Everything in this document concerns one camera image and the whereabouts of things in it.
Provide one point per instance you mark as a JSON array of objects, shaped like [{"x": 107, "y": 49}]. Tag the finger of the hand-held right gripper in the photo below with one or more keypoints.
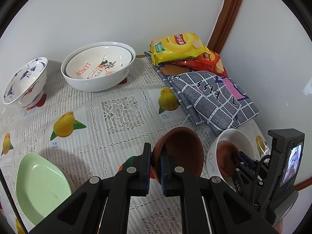
[
  {"x": 238, "y": 182},
  {"x": 247, "y": 160}
]

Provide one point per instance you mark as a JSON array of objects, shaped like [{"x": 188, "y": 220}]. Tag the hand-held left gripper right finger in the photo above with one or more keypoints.
[{"x": 163, "y": 175}]

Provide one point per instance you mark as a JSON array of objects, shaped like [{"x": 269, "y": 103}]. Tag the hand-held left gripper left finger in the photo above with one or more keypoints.
[{"x": 147, "y": 169}]

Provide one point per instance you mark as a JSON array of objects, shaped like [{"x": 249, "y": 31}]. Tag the small brown clay bowl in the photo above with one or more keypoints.
[
  {"x": 225, "y": 158},
  {"x": 185, "y": 146}
]

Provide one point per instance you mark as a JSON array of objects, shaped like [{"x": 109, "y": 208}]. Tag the plain white bowl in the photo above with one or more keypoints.
[{"x": 213, "y": 151}]

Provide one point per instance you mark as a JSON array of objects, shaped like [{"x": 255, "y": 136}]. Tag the green square plate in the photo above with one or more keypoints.
[{"x": 41, "y": 187}]

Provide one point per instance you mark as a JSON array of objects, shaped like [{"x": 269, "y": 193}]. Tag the wooden baseboard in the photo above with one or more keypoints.
[{"x": 301, "y": 182}]

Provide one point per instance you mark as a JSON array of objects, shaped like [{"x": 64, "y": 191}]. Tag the fruit print lace tablecloth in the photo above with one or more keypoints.
[{"x": 117, "y": 131}]

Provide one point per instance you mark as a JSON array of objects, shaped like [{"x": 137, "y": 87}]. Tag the grey checked cloth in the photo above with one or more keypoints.
[{"x": 209, "y": 102}]

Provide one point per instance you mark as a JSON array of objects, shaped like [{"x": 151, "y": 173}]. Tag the large white bowl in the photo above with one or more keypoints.
[{"x": 97, "y": 84}]

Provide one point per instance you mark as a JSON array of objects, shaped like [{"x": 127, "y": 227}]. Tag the red chip bag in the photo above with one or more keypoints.
[{"x": 210, "y": 63}]

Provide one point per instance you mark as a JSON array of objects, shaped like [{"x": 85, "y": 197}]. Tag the white orange-print bowl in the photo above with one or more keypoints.
[{"x": 97, "y": 63}]

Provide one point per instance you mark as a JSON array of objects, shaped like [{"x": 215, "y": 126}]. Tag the yellow chip bag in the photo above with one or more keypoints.
[{"x": 175, "y": 50}]

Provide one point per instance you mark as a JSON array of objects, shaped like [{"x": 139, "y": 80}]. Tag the blue and white patterned bowl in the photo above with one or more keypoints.
[{"x": 26, "y": 82}]

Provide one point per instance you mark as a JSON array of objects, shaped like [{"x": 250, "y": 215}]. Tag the wooden door frame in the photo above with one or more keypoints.
[{"x": 228, "y": 17}]

